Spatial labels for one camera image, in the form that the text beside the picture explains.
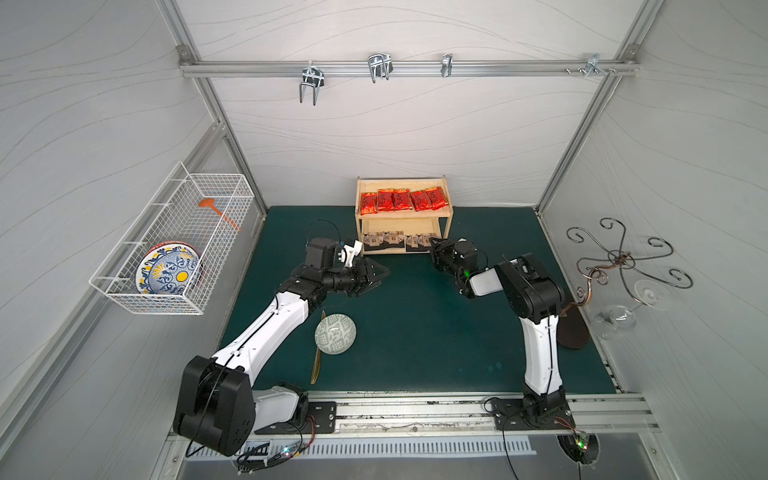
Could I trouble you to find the wine glass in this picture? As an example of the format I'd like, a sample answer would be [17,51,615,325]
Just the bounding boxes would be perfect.
[593,280,673,340]

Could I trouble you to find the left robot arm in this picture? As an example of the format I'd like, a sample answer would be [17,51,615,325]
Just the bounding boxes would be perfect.
[172,238,391,456]

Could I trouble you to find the gold knife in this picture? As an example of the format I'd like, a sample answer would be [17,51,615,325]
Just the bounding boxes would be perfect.
[310,311,327,385]

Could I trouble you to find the orange spatula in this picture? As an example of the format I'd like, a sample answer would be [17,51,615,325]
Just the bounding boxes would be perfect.
[198,198,241,231]

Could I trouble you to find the white wire basket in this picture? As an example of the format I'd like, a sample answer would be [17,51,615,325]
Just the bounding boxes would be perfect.
[89,163,254,315]

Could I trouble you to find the green patterned bowl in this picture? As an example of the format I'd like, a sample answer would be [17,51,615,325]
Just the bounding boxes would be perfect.
[314,313,357,355]

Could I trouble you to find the metal scroll glass holder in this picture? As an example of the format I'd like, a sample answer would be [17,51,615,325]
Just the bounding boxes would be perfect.
[557,217,694,350]

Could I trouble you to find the red tea bag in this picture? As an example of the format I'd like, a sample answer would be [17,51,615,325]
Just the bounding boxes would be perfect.
[410,190,432,212]
[377,189,396,212]
[359,192,378,215]
[392,189,413,211]
[425,186,449,210]

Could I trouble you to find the left base cables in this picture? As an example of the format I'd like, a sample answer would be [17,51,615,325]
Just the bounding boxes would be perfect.
[232,413,316,475]

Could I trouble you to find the white vent strip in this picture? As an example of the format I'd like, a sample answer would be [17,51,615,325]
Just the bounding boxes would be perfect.
[190,434,537,462]

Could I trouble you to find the wooden two-tier shelf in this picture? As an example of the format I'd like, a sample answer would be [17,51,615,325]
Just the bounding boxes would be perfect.
[355,176,454,255]

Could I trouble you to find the aluminium top rail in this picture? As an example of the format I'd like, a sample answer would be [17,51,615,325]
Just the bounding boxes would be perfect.
[179,58,641,80]

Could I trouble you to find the metal loop hook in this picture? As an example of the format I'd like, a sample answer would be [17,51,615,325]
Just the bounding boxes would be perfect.
[367,53,393,83]

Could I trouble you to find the metal clamp hook right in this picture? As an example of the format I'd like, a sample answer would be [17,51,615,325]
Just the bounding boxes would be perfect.
[563,53,618,79]

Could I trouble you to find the brown tea bag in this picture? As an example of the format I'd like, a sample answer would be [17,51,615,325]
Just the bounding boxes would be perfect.
[405,235,425,252]
[419,233,440,249]
[363,232,388,251]
[383,231,405,248]

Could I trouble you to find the small metal hook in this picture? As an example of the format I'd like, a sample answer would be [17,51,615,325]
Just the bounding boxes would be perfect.
[440,53,453,78]

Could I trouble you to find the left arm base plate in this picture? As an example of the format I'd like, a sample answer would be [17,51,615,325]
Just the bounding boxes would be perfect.
[255,401,338,435]

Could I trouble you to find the blue yellow patterned plate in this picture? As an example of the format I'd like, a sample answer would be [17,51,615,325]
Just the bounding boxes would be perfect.
[135,242,201,295]

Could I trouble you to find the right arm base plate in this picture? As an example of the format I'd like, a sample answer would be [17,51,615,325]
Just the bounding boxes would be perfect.
[483,396,576,431]

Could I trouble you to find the metal double hook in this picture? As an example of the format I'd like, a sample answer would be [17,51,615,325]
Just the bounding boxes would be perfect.
[299,65,325,106]

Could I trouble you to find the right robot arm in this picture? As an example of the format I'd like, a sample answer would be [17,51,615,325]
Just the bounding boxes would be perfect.
[429,238,566,416]

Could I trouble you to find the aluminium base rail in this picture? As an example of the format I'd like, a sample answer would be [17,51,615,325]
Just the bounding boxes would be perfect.
[167,392,661,442]

